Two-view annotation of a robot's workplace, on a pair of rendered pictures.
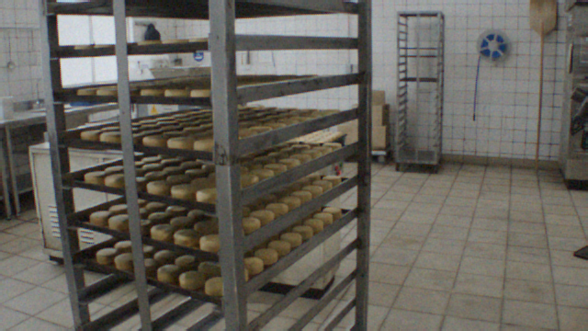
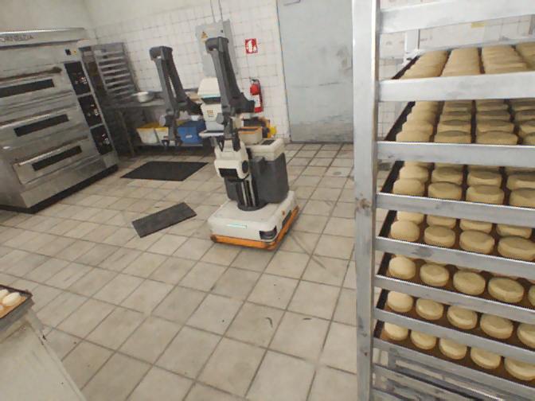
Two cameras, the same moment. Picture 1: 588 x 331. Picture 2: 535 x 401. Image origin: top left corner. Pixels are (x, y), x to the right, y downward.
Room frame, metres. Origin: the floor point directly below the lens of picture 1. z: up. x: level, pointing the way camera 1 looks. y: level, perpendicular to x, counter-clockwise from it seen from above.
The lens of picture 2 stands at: (1.72, 0.69, 1.60)
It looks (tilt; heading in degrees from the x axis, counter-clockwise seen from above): 27 degrees down; 274
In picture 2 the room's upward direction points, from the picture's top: 9 degrees counter-clockwise
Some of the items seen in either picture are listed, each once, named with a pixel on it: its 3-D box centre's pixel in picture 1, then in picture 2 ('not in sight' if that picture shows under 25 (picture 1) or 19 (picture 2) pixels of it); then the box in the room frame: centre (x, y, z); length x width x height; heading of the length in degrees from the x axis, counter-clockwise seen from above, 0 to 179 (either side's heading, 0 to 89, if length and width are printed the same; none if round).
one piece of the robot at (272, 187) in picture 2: not in sight; (251, 168); (1.99, -1.94, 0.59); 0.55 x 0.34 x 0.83; 157
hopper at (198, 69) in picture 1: (195, 77); not in sight; (3.15, 0.58, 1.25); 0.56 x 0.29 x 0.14; 159
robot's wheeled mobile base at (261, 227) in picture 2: not in sight; (255, 215); (2.03, -1.86, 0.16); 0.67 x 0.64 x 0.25; 67
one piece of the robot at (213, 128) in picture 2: not in sight; (220, 136); (2.14, -1.59, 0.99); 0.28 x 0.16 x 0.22; 157
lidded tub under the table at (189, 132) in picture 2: not in sight; (194, 130); (3.10, -4.53, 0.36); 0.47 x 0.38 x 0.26; 68
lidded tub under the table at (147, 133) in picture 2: not in sight; (154, 131); (3.88, -4.87, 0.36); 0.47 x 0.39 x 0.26; 65
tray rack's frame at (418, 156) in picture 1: (421, 89); not in sight; (6.06, -1.50, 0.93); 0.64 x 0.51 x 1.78; 159
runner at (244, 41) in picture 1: (299, 42); not in sight; (1.12, -0.02, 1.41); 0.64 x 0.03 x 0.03; 151
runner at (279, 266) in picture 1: (301, 245); not in sight; (1.12, -0.02, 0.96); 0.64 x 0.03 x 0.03; 151
